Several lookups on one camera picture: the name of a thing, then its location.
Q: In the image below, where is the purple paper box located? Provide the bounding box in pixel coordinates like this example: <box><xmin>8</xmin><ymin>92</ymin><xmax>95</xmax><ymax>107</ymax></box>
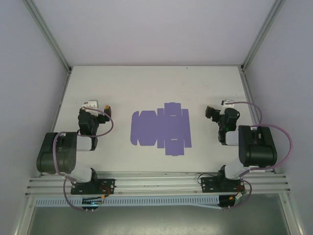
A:
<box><xmin>131</xmin><ymin>102</ymin><xmax>192</xmax><ymax>157</ymax></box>

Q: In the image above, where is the black controller box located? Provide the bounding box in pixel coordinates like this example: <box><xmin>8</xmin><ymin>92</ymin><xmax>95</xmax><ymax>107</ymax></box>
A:
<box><xmin>82</xmin><ymin>197</ymin><xmax>102</xmax><ymax>211</ymax></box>
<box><xmin>218</xmin><ymin>195</ymin><xmax>239</xmax><ymax>211</ymax></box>

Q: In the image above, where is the grey metal panel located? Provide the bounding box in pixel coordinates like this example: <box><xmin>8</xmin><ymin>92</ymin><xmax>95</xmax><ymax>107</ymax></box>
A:
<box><xmin>29</xmin><ymin>207</ymin><xmax>291</xmax><ymax>235</ymax></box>

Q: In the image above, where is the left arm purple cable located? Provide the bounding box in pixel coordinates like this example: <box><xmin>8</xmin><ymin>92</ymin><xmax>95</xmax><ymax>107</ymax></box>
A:
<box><xmin>52</xmin><ymin>107</ymin><xmax>114</xmax><ymax>212</ymax></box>

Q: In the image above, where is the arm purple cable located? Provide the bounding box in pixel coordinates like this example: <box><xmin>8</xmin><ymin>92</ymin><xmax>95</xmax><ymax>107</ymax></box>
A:
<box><xmin>221</xmin><ymin>100</ymin><xmax>294</xmax><ymax>211</ymax></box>
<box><xmin>52</xmin><ymin>107</ymin><xmax>114</xmax><ymax>212</ymax></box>

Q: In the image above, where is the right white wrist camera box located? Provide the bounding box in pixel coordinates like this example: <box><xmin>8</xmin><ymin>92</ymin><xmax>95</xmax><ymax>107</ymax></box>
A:
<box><xmin>219</xmin><ymin>99</ymin><xmax>235</xmax><ymax>116</ymax></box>

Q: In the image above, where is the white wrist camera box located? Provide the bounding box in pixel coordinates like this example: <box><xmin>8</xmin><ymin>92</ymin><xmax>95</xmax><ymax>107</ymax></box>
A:
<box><xmin>82</xmin><ymin>99</ymin><xmax>100</xmax><ymax>114</ymax></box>
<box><xmin>219</xmin><ymin>99</ymin><xmax>235</xmax><ymax>116</ymax></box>

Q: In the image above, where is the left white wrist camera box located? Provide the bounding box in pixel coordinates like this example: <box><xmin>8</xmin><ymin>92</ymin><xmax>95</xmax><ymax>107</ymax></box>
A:
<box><xmin>82</xmin><ymin>99</ymin><xmax>100</xmax><ymax>114</ymax></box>

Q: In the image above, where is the aluminium table side rail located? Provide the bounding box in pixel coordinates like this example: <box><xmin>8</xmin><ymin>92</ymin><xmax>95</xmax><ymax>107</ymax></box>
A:
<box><xmin>39</xmin><ymin>70</ymin><xmax>72</xmax><ymax>177</ymax></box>
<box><xmin>239</xmin><ymin>70</ymin><xmax>278</xmax><ymax>174</ymax></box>

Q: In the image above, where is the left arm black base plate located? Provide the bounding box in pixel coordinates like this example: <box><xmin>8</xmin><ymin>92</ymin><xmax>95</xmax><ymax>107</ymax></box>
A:
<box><xmin>70</xmin><ymin>178</ymin><xmax>116</xmax><ymax>196</ymax></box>

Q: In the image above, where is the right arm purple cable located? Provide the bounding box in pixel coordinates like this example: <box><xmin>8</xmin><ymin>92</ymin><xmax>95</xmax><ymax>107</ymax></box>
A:
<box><xmin>221</xmin><ymin>100</ymin><xmax>294</xmax><ymax>211</ymax></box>

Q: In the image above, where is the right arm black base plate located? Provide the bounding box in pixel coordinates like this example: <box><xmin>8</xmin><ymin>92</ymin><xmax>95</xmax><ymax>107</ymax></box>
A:
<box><xmin>200</xmin><ymin>176</ymin><xmax>245</xmax><ymax>194</ymax></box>

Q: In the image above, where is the aluminium mounting rail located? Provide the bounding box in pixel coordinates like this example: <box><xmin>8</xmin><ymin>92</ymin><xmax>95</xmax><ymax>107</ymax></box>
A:
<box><xmin>24</xmin><ymin>171</ymin><xmax>291</xmax><ymax>196</ymax></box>

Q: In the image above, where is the aluminium frame post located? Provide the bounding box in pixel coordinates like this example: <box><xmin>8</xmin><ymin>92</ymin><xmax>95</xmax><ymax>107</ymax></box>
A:
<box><xmin>241</xmin><ymin>0</ymin><xmax>287</xmax><ymax>72</ymax></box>
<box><xmin>23</xmin><ymin>0</ymin><xmax>73</xmax><ymax>74</ymax></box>

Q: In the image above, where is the slotted white cable duct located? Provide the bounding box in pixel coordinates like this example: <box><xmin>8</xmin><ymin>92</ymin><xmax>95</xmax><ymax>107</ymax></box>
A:
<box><xmin>35</xmin><ymin>194</ymin><xmax>222</xmax><ymax>209</ymax></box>

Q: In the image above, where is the aluminium frame leg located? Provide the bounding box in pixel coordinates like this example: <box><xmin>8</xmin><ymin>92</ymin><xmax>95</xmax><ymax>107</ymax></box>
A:
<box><xmin>14</xmin><ymin>195</ymin><xmax>35</xmax><ymax>235</ymax></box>
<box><xmin>278</xmin><ymin>193</ymin><xmax>302</xmax><ymax>235</ymax></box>

